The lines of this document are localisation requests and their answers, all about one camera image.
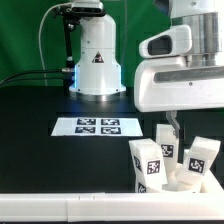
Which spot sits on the black camera stand pole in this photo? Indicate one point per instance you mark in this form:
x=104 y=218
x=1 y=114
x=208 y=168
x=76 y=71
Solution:
x=69 y=56

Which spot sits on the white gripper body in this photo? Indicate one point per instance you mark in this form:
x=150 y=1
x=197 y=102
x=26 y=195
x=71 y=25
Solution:
x=167 y=84

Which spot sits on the white L-shaped fence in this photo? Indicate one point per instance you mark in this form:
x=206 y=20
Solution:
x=84 y=186

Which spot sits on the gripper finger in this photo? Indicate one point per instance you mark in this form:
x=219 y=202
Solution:
x=171 y=117

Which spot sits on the white marker tag sheet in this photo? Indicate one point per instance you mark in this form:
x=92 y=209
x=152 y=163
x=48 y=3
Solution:
x=86 y=126

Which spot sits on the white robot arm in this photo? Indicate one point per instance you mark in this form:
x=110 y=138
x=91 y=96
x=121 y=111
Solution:
x=98 y=75

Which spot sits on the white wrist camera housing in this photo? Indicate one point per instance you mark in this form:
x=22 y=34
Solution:
x=177 y=40

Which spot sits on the black camera on stand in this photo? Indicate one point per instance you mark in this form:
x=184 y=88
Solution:
x=81 y=8

